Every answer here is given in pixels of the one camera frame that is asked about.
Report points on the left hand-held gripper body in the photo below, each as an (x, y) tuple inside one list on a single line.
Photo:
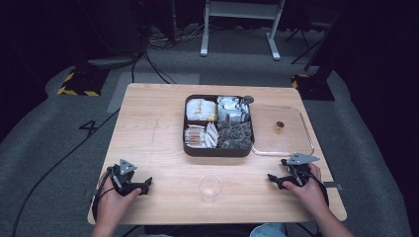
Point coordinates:
[(122, 179)]

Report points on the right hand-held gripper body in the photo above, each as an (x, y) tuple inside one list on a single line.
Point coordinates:
[(298, 171)]

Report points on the person's left hand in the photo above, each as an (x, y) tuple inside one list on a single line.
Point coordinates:
[(113, 204)]

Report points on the person's right hand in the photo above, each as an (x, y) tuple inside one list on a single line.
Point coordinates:
[(308, 196)]

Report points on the clear box lid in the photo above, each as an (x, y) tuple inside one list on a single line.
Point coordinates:
[(290, 141)]

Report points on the grey tape strip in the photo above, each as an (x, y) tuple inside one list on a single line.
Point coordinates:
[(332, 186)]

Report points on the person's blue jeans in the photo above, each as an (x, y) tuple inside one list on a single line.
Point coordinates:
[(268, 230)]

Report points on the pile of dark tea bags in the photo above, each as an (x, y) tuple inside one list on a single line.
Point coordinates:
[(235, 135)]

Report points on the clear plastic cup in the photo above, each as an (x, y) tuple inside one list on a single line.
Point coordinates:
[(210, 187)]

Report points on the brown compartment box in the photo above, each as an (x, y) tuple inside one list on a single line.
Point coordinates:
[(217, 152)]

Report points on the pile of clear stick packets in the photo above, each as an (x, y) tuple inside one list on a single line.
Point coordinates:
[(194, 137)]

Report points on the row of white sachets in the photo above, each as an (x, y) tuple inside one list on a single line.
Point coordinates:
[(211, 134)]

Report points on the pile of silver packets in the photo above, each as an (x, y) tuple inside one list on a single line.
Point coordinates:
[(230, 108)]

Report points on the grey round capsule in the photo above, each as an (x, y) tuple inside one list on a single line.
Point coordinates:
[(248, 99)]

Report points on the black yellow striped stand base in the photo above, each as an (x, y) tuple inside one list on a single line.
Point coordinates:
[(313, 87), (80, 84)]

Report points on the pile of white yellow sachets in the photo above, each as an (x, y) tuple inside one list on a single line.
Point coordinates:
[(201, 109)]

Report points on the black tripod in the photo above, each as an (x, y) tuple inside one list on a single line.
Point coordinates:
[(304, 49)]

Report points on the white metal table frame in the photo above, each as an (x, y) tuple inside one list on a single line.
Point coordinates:
[(240, 10)]

